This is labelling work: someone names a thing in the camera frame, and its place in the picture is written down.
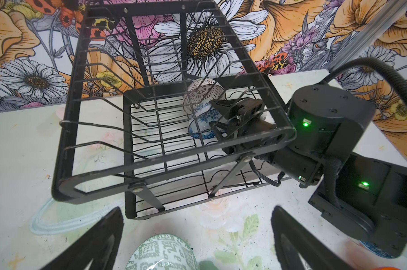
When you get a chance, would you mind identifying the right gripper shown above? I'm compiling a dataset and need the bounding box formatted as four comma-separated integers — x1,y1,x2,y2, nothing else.
209,98,291,155

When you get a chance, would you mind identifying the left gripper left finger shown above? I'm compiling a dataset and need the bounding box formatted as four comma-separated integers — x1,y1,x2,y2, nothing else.
43,207,124,270

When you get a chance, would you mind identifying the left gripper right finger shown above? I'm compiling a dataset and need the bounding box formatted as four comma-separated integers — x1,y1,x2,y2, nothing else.
271,205,350,270

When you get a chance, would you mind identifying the blue floral bowl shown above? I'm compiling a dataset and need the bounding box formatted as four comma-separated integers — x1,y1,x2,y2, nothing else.
188,109,228,140

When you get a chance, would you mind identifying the maroon patterned white bowl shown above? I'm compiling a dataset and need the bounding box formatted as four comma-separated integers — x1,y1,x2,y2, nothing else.
183,78,226,115

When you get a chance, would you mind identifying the black wire dish rack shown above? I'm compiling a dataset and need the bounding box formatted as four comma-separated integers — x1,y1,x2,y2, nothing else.
52,1,285,219

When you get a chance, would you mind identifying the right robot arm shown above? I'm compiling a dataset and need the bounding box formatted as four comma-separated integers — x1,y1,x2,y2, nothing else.
210,85,407,258

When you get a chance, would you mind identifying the dark blue patterned bowl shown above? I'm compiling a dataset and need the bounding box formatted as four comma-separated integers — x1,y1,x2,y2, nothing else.
360,241,395,259

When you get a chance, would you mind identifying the green patterned bowl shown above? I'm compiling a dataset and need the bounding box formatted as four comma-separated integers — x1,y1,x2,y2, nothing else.
126,234,199,270

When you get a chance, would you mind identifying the plain orange bowl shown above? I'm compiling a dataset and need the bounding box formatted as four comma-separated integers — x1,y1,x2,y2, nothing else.
371,267,400,270

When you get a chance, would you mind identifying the aluminium wall corner profile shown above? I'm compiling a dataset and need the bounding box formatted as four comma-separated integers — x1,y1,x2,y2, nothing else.
327,1,407,72

